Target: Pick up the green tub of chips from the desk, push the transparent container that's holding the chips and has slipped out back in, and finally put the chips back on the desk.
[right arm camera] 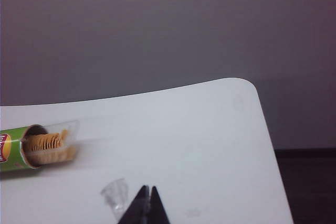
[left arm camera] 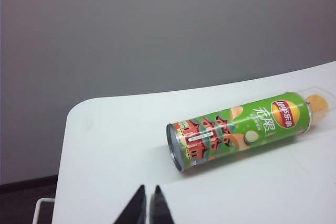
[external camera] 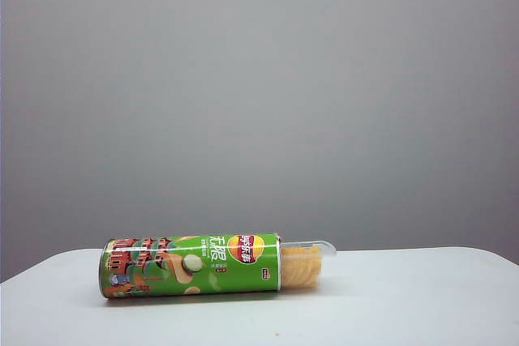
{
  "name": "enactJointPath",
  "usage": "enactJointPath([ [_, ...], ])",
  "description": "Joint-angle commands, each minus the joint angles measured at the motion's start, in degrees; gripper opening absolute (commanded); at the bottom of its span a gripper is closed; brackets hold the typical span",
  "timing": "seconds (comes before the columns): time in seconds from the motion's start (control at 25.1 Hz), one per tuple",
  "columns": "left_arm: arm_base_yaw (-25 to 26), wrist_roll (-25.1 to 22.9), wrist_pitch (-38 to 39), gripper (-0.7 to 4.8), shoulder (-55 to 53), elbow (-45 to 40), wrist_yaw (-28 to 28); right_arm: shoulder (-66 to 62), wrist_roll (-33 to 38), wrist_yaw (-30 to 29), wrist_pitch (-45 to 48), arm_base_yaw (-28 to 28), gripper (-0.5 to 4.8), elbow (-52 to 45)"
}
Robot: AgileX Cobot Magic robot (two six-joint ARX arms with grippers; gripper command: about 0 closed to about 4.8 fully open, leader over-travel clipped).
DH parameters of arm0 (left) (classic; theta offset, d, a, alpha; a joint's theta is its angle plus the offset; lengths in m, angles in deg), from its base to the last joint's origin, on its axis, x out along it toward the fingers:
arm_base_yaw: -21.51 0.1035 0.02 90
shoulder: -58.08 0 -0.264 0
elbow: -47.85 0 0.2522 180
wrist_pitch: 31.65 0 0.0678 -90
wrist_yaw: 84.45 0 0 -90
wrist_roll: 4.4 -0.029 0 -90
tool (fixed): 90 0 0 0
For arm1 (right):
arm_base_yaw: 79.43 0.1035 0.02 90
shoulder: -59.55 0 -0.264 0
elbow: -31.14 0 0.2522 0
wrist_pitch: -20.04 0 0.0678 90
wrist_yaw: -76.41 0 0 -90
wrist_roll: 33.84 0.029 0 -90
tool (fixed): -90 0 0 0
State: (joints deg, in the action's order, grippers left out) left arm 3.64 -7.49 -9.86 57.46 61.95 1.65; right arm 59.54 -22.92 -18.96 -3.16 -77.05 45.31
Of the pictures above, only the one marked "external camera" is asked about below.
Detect transparent plastic chip tray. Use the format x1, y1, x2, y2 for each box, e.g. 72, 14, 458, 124
280, 239, 338, 258

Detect green potato chips tub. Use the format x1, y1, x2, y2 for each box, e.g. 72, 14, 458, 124
98, 232, 284, 301

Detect stacked yellow potato chips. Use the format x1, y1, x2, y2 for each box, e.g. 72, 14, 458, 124
280, 242, 324, 293

